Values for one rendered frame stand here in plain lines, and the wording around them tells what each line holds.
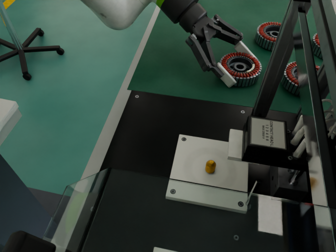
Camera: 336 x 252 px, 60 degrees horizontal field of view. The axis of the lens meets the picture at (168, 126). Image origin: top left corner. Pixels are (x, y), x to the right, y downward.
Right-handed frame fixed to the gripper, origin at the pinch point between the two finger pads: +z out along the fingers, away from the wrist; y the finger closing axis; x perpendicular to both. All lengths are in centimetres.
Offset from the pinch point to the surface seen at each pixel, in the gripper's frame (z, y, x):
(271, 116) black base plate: 12.6, 10.7, 7.1
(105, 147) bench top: -9.0, 39.8, -7.8
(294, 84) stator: 12.4, -2.0, 7.9
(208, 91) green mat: -1.3, 10.9, -3.2
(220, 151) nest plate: 8.4, 27.4, 6.1
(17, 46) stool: -104, -9, -137
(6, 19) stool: -113, -10, -120
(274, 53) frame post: 0.7, 12.9, 20.5
